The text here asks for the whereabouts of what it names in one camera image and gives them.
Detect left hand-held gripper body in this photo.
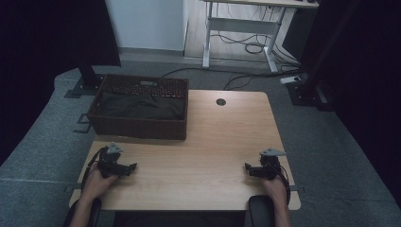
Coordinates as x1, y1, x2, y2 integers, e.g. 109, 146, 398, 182
96, 141, 131, 180

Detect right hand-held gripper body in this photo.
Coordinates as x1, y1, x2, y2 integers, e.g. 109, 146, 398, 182
255, 148, 288, 181

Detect brown woven basket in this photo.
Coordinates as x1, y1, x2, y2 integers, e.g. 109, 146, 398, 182
86, 74, 190, 141

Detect person's left hand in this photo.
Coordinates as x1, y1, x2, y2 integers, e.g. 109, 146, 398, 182
82, 165, 120, 203

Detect person's right hand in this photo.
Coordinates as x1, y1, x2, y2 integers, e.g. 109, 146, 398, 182
262, 177, 288, 206

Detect black chair armrest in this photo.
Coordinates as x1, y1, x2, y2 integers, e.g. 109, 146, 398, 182
64, 198, 103, 227
248, 195, 275, 227

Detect black stand base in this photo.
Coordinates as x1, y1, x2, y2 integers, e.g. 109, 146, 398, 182
287, 79, 335, 112

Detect white power strip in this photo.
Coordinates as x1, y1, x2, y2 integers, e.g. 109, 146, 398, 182
279, 75, 303, 85

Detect black curtain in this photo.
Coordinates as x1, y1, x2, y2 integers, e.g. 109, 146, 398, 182
299, 0, 401, 209
0, 0, 122, 166

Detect black computer case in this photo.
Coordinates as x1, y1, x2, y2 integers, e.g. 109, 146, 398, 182
282, 8, 313, 61

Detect right hand-held gripper cable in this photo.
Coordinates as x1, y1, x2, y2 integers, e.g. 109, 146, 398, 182
273, 162, 292, 206

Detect black stand with base plate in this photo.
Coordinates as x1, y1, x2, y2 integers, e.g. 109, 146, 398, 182
64, 60, 107, 99

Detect black floor cable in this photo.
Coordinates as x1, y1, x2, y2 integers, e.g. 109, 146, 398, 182
162, 66, 301, 92

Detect bundle of black cables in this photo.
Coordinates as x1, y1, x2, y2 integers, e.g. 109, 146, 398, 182
210, 31, 299, 64

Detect white frame desk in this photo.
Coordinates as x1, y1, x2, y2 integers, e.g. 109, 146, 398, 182
201, 0, 320, 74

